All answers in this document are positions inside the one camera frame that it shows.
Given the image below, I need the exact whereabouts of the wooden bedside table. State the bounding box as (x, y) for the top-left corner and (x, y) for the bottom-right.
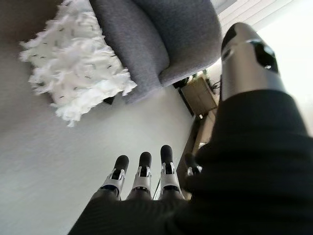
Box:
(179, 73), (220, 116)

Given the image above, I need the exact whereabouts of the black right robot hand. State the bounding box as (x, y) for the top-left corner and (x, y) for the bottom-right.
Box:
(68, 22), (313, 235)

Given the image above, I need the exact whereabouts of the white fringed cushion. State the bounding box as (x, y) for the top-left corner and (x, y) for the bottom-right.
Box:
(19, 0), (137, 128)

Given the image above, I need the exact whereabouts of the grey fabric armchair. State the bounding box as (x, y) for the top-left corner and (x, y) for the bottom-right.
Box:
(89, 0), (223, 105)

